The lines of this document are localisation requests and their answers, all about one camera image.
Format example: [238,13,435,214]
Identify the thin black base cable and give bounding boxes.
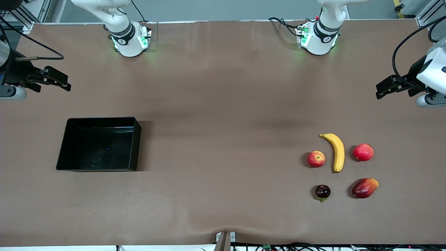
[130,0,147,23]

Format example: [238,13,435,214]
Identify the red mango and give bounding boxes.
[352,178,379,199]

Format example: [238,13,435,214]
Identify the aluminium frame rails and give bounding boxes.
[0,0,53,34]

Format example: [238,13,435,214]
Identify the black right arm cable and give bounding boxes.
[0,16,65,61]

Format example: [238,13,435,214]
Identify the black base power cable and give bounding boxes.
[268,16,308,38]

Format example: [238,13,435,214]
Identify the aluminium frame with yellow part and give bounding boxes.
[393,0,446,28]

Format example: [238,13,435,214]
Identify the metal table edge clamp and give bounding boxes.
[214,231,237,251]

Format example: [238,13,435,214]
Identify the dark purple mangosteen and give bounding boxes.
[315,184,331,203]

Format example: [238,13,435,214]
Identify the yellow banana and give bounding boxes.
[319,133,345,173]

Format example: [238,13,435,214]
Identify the black plastic box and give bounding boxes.
[56,117,142,172]

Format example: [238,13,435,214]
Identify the plain red apple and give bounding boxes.
[353,143,375,162]

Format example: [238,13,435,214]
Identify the red yellow striped apple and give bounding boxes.
[307,151,326,168]

